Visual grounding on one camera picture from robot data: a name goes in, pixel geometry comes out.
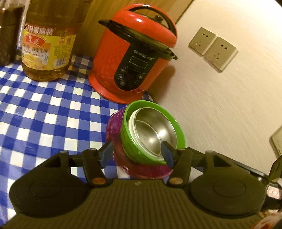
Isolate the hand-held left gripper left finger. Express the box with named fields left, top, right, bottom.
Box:
left=45, top=141, right=113, bottom=188

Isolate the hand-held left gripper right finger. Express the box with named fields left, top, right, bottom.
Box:
left=162, top=141, right=237, bottom=188

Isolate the green plastic bowl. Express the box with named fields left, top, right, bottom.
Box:
left=120, top=100, right=186, bottom=165

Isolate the stainless steel bowl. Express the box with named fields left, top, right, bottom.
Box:
left=132, top=107, right=177, bottom=156

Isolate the white plastic bowl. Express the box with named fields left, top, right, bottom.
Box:
left=128, top=107, right=179, bottom=158

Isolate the blue white checked tablecloth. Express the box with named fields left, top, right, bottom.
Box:
left=0, top=49, right=155, bottom=212

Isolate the red pressure cooker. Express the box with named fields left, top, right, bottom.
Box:
left=88, top=4, right=179, bottom=105

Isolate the cooking oil bottle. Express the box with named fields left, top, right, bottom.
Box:
left=21, top=0, right=85, bottom=82

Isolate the brown canister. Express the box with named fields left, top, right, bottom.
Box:
left=0, top=7, right=25, bottom=68

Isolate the beige wall socket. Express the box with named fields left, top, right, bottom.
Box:
left=270, top=126, right=282, bottom=159
left=204, top=36, right=239, bottom=72
left=189, top=27, right=217, bottom=55

